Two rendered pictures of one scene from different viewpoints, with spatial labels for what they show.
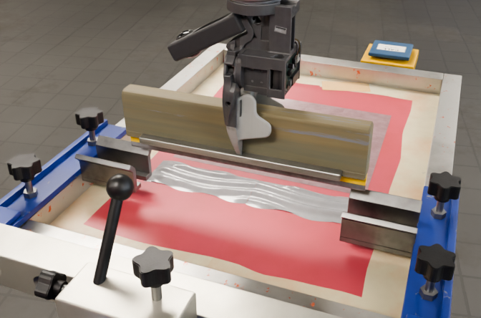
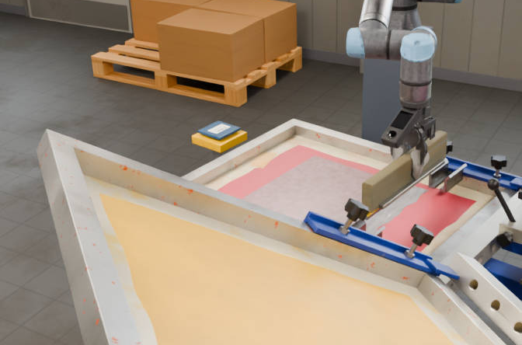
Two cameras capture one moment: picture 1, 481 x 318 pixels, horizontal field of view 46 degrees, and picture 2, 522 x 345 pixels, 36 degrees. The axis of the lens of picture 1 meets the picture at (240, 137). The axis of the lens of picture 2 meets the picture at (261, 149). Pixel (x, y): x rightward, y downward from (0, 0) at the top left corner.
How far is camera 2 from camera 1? 1.92 m
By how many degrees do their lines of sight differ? 61
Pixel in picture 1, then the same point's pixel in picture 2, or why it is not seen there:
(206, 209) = (394, 229)
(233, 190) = (382, 216)
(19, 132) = not seen: outside the picture
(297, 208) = (405, 202)
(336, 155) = (439, 153)
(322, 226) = (422, 200)
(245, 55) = (426, 124)
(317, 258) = (447, 206)
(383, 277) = (465, 193)
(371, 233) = (454, 179)
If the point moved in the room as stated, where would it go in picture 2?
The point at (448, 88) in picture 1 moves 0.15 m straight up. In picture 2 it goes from (308, 127) to (308, 82)
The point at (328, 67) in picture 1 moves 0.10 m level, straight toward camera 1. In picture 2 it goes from (244, 155) to (273, 161)
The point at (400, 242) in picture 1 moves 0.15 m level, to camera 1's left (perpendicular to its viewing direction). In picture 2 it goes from (460, 175) to (453, 200)
